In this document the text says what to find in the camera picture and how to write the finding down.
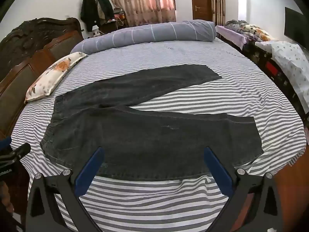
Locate person's left hand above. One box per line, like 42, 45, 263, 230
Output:
0, 181, 13, 214

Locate dark grey denim pants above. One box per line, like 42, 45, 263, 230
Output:
40, 64, 264, 182

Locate floral quilt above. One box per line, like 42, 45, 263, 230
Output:
224, 20, 278, 42

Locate black jacket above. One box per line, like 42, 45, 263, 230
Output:
80, 0, 100, 32

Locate dark carved wooden headboard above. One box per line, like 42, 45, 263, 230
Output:
0, 17, 84, 138

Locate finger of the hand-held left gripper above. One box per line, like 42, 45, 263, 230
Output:
11, 142, 31, 162

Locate pink patterned curtain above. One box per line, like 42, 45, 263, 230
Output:
103, 0, 177, 27

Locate black television screen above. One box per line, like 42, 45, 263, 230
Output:
284, 7, 309, 47

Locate cluttered bedside table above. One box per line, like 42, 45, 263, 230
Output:
100, 8, 128, 33

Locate brown wooden door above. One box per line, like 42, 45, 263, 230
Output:
190, 0, 213, 22

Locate narrow patterned curtain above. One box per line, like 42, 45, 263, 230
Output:
210, 0, 226, 26

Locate rolled grey checked blanket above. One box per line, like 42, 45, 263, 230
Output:
70, 20, 217, 55

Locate purple cloth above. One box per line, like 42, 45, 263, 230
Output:
215, 25, 254, 51

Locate white dotted cloth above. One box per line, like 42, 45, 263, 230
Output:
256, 41, 309, 107

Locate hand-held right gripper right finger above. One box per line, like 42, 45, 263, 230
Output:
203, 146, 284, 232

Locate bed with striped sheet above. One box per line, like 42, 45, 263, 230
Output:
12, 39, 307, 232

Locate grey green jacket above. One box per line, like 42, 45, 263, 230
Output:
95, 0, 115, 26

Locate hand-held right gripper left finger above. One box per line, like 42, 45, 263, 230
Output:
24, 147, 107, 232

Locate floral pillow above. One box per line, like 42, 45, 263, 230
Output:
25, 51, 87, 102

